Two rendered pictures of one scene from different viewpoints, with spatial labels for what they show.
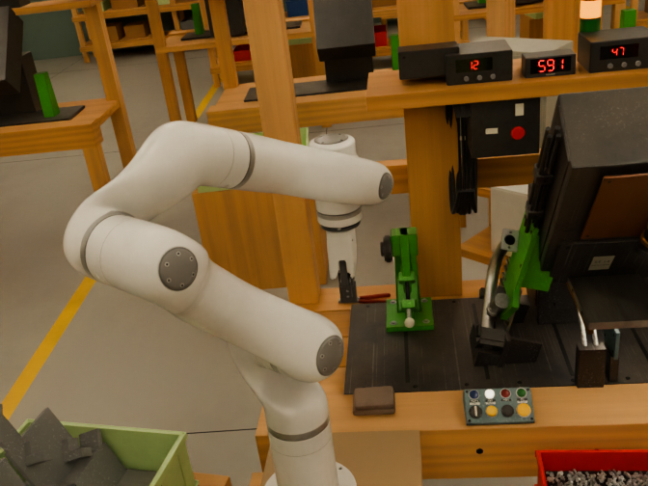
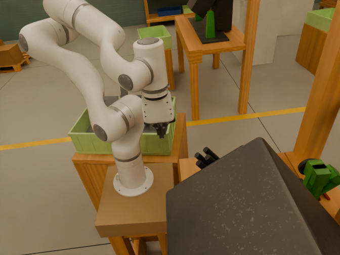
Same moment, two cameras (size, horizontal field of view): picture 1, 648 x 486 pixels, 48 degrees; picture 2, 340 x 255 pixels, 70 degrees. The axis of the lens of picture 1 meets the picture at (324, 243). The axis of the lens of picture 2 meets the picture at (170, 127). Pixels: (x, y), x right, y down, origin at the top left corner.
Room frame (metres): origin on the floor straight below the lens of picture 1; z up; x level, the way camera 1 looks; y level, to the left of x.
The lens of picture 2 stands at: (1.20, -0.70, 1.83)
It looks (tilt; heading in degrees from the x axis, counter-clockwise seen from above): 38 degrees down; 84
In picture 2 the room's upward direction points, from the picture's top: 7 degrees counter-clockwise
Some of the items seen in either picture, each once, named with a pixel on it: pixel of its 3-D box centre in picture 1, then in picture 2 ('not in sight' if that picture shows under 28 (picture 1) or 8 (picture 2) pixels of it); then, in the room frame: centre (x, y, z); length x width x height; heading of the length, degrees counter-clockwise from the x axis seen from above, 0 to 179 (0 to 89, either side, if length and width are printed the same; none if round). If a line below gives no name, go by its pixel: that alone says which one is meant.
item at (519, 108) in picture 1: (501, 121); not in sight; (1.79, -0.49, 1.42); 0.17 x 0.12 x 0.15; 82
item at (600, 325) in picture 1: (603, 281); not in sight; (1.45, -0.64, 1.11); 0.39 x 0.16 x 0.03; 172
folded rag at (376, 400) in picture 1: (373, 399); not in sight; (1.38, -0.07, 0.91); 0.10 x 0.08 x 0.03; 83
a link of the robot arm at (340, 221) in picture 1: (339, 213); (155, 88); (1.24, -0.04, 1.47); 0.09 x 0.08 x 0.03; 172
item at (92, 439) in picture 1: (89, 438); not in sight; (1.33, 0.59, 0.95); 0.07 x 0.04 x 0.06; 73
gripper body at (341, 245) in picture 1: (342, 243); (157, 105); (1.23, -0.04, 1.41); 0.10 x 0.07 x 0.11; 172
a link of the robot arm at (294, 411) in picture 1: (277, 362); (127, 125); (1.11, 0.11, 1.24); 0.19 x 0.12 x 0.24; 48
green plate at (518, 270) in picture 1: (533, 256); not in sight; (1.51, -0.49, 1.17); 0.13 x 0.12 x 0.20; 82
